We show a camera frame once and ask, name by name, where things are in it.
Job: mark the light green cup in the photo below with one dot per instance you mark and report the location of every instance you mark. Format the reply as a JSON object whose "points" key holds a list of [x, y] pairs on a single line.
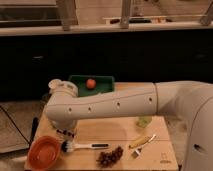
{"points": [[143, 121]]}

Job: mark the yellow corn cob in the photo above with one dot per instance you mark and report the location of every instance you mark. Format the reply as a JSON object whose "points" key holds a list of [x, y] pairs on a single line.
{"points": [[139, 141]]}

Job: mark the white paper cup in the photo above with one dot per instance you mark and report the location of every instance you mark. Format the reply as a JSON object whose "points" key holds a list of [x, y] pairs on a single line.
{"points": [[54, 83]]}

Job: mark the bunch of red grapes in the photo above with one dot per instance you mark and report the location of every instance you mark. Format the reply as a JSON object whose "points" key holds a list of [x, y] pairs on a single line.
{"points": [[108, 159]]}

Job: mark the white dish brush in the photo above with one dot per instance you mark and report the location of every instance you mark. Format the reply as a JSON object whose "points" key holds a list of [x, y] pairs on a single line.
{"points": [[69, 146]]}

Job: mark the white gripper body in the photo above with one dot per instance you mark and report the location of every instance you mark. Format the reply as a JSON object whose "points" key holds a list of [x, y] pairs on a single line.
{"points": [[69, 126]]}

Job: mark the orange fruit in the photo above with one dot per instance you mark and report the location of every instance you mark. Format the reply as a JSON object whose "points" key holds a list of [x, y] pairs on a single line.
{"points": [[90, 84]]}

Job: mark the dark metal can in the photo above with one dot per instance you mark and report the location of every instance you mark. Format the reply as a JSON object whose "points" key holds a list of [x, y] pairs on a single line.
{"points": [[46, 97]]}

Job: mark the green plastic tray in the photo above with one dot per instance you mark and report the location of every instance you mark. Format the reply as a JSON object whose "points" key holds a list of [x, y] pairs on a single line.
{"points": [[103, 84]]}

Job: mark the red bowl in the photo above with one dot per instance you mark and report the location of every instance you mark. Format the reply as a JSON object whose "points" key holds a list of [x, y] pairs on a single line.
{"points": [[43, 153]]}

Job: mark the wooden black felt eraser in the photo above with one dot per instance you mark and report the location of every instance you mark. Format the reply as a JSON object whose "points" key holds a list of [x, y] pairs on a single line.
{"points": [[66, 134]]}

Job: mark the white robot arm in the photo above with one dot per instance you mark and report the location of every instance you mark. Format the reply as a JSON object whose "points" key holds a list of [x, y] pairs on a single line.
{"points": [[192, 101]]}

